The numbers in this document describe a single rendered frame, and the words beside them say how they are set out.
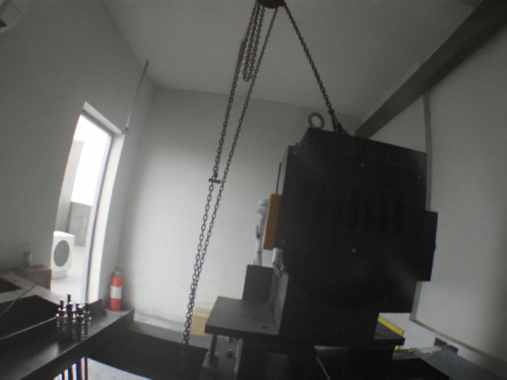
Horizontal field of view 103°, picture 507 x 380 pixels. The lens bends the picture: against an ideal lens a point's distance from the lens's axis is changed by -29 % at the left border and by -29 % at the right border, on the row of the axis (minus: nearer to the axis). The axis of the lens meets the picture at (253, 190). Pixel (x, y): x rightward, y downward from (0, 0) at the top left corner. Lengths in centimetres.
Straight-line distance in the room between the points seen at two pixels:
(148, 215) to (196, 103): 153
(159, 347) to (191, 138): 261
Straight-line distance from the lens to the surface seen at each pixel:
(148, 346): 151
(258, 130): 346
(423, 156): 115
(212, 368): 109
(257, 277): 148
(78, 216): 831
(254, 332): 95
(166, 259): 340
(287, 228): 77
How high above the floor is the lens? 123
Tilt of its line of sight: 8 degrees up
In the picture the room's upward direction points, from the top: 9 degrees clockwise
